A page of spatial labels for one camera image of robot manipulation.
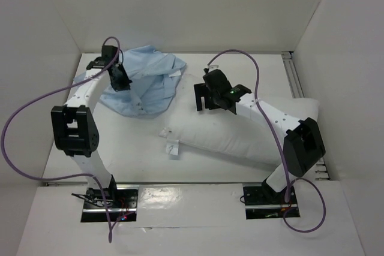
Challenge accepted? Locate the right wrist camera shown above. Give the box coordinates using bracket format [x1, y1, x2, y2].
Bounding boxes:
[203, 64, 219, 73]

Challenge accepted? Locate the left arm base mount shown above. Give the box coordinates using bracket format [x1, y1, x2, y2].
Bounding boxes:
[71, 186, 139, 223]

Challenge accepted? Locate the white pillow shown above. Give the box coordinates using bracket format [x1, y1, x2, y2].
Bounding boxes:
[158, 73, 321, 173]

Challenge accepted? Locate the light blue pillowcase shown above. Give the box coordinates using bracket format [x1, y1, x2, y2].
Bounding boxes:
[71, 44, 188, 118]

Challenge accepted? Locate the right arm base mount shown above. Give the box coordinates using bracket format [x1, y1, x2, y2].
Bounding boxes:
[239, 183, 300, 220]

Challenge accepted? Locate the aluminium frame rail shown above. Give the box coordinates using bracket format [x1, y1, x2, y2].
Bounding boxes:
[281, 51, 331, 181]

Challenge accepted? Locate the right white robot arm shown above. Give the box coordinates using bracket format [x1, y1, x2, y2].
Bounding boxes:
[194, 69, 326, 203]

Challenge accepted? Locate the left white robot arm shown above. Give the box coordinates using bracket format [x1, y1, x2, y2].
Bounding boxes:
[51, 45, 131, 207]

